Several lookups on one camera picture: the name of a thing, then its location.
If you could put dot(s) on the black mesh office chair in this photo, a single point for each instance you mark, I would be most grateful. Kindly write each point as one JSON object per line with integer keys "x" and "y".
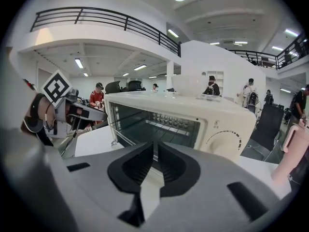
{"x": 135, "y": 85}
{"x": 113, "y": 87}

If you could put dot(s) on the person's left hand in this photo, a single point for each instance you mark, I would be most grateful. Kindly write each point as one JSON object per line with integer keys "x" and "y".
{"x": 49, "y": 115}

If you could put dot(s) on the white bowl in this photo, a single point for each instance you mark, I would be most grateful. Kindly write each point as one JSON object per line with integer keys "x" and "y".
{"x": 189, "y": 84}

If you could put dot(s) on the white wall shelf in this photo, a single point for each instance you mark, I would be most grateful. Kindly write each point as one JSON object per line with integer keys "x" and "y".
{"x": 214, "y": 81}

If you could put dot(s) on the black visitor chair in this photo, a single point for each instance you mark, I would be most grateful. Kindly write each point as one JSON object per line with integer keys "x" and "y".
{"x": 269, "y": 127}

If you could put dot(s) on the cream toaster oven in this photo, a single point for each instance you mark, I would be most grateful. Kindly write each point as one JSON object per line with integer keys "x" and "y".
{"x": 224, "y": 122}

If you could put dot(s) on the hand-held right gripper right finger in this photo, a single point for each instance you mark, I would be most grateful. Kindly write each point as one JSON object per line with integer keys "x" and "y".
{"x": 179, "y": 173}

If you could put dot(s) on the group of strip ceiling lights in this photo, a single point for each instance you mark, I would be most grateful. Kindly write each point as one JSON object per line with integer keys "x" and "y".
{"x": 79, "y": 63}

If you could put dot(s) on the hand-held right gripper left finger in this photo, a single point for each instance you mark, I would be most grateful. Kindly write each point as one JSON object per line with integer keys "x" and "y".
{"x": 130, "y": 170}

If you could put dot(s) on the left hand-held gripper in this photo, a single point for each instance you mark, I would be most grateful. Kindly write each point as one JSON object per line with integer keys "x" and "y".
{"x": 72, "y": 112}

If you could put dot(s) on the black balcony railing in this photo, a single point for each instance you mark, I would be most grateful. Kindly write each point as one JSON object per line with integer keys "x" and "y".
{"x": 272, "y": 59}
{"x": 108, "y": 18}

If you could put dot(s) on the black wristwatch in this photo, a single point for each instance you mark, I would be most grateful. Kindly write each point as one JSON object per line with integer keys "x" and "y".
{"x": 36, "y": 106}

